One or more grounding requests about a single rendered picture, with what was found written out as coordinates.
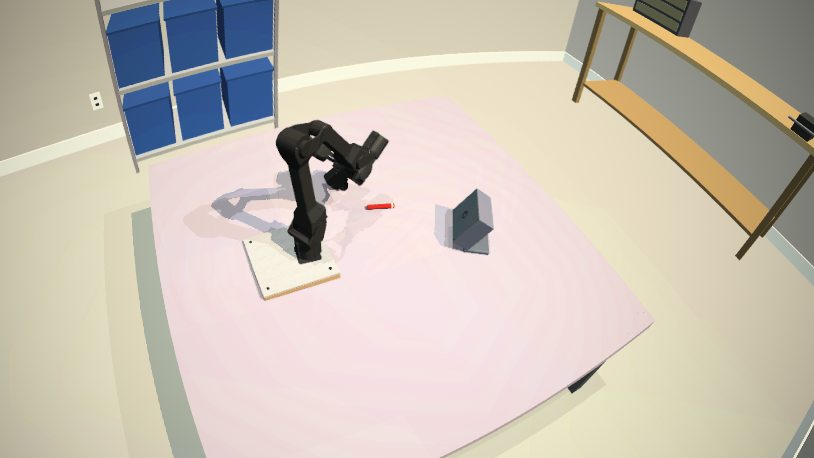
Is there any dark grey sloped panel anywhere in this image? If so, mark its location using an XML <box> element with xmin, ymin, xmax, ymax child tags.
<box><xmin>453</xmin><ymin>188</ymin><xmax>494</xmax><ymax>255</ymax></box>

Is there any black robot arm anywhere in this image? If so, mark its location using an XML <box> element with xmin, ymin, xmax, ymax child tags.
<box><xmin>276</xmin><ymin>119</ymin><xmax>389</xmax><ymax>264</ymax></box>

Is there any red peg with white band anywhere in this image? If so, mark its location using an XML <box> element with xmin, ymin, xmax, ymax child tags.
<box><xmin>367</xmin><ymin>203</ymin><xmax>394</xmax><ymax>210</ymax></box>

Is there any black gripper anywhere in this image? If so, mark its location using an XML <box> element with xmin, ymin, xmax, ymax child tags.
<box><xmin>312</xmin><ymin>143</ymin><xmax>353</xmax><ymax>177</ymax></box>

